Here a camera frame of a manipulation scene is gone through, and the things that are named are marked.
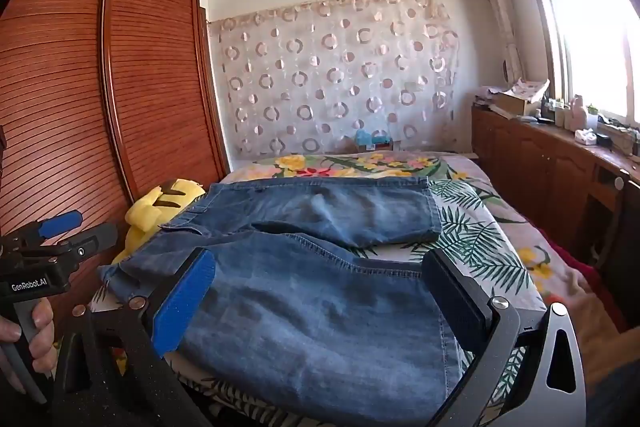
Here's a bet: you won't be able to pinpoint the white gathered window curtain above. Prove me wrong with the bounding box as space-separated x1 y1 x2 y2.
470 0 526 82

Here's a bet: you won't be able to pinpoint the cardboard box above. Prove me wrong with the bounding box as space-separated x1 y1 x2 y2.
492 79 551 116

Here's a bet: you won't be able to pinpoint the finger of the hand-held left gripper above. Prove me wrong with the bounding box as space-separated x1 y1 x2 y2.
31 210 84 241
62 227 119 271

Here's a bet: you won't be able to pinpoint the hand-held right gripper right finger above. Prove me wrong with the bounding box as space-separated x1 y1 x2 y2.
421 248 587 427

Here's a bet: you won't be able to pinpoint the yellow plush toy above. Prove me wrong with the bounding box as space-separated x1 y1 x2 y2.
111 178 206 265

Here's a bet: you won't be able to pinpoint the dark red cloth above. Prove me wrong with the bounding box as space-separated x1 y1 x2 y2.
545 237 631 333

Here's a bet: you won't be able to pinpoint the window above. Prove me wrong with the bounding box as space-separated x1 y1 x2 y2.
515 0 640 122

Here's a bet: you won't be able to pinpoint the wooden side cabinet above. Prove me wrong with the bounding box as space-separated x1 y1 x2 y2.
471 104 640 268

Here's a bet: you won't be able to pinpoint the circle patterned sheer curtain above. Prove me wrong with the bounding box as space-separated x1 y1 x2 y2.
207 0 463 158

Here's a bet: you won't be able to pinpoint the wooden slatted wardrobe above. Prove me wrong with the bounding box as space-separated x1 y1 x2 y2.
0 0 231 343

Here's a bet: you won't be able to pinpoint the blue denim pants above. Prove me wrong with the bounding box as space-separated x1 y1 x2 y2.
97 177 483 427

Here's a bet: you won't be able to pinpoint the floral leaf printed blanket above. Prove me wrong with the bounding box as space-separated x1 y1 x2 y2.
87 152 626 427

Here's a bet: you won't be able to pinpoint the person's left hand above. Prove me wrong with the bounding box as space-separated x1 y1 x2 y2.
0 297 56 389

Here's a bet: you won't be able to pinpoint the blue toy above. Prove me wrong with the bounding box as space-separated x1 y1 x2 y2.
354 129 396 152

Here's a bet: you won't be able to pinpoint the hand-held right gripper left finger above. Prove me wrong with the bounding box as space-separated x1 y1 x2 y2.
52 248 217 427

